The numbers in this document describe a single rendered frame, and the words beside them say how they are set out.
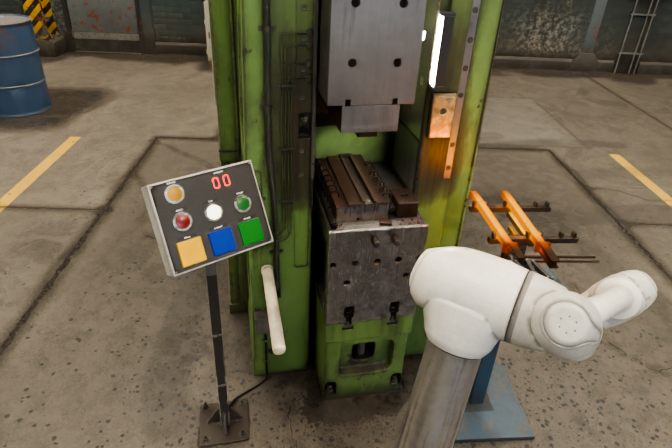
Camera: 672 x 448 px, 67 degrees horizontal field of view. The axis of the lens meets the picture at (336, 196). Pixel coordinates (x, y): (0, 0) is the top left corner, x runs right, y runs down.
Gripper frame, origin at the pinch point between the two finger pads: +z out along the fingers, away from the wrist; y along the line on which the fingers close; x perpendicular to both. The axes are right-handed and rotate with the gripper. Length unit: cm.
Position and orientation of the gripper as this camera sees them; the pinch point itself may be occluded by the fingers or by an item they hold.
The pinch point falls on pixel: (515, 255)
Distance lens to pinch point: 173.1
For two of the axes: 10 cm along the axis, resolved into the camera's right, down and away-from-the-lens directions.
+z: -1.0, -4.9, 8.7
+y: 9.9, -0.1, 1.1
